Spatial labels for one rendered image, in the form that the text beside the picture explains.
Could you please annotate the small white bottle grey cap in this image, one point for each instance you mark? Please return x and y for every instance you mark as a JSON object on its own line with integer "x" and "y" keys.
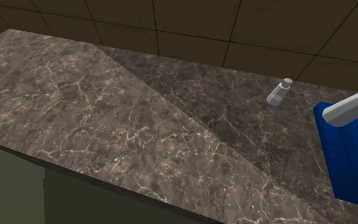
{"x": 277, "y": 94}

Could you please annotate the blue box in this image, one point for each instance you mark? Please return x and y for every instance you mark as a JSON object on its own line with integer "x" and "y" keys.
{"x": 353, "y": 161}

